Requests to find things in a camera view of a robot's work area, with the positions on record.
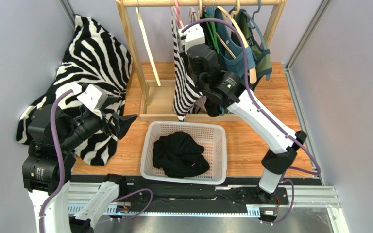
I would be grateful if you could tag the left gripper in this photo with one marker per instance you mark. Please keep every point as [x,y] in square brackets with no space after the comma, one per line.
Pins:
[121,124]

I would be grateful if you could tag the striped tank top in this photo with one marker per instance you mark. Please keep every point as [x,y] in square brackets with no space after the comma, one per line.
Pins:
[185,93]

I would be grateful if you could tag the black tank top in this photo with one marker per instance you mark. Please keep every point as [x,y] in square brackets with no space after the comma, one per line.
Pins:
[179,156]

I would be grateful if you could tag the cream hanger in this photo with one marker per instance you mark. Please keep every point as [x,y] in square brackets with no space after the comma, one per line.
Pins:
[146,43]

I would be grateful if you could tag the pink hanger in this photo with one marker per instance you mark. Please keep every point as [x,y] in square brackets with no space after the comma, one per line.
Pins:
[178,18]

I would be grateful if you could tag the mauve tank top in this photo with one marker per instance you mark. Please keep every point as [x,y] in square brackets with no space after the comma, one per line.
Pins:
[204,103]

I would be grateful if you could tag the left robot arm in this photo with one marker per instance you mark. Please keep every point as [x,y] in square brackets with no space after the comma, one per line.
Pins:
[47,169]

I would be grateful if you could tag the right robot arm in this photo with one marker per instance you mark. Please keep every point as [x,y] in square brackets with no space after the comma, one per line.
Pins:
[228,91]

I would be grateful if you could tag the blue tank top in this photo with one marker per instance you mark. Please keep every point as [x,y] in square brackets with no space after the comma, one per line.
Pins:
[235,65]

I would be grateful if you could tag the wooden clothes rack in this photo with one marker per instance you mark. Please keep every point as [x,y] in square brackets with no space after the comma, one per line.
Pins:
[156,101]

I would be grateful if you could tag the zebra print blanket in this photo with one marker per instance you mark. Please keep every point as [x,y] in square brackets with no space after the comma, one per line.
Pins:
[94,56]

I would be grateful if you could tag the white plastic basket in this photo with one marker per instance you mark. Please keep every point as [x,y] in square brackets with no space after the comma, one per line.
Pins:
[211,137]

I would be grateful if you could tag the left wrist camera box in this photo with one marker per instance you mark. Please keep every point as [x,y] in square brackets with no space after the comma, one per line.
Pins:
[93,98]

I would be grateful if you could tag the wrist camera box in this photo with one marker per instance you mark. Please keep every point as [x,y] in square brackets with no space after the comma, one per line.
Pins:
[190,37]
[93,98]

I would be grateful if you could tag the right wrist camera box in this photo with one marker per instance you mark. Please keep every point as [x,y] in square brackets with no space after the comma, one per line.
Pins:
[190,37]

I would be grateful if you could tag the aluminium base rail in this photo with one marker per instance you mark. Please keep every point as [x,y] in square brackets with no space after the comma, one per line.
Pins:
[305,206]

